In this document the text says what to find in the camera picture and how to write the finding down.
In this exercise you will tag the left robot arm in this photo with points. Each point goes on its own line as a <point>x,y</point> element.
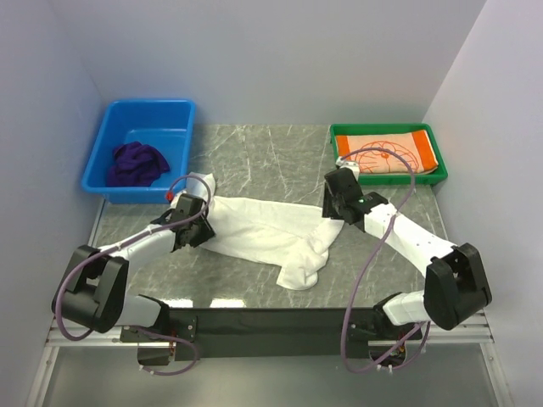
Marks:
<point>92,294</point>

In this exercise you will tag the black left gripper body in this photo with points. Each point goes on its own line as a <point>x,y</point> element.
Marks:
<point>202,231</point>

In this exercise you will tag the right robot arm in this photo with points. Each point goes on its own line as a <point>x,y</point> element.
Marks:
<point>455,283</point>

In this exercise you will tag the orange Doraemon towel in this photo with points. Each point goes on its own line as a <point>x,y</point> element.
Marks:
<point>376,158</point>

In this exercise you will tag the blue plastic bin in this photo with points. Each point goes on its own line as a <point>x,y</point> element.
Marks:
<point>164,124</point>

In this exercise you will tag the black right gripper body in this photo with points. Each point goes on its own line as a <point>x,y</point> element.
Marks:
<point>331,207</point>

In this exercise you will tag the white towel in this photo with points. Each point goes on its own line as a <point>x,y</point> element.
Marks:
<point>293,236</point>

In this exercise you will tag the aluminium mounting rail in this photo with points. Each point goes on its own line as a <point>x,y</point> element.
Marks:
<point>474,330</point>

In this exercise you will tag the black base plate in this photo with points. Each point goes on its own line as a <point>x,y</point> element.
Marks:
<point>230,347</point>

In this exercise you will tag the purple towel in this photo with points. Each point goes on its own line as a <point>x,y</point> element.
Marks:
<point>136,165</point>

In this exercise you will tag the green plastic tray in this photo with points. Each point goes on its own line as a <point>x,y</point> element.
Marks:
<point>431,179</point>

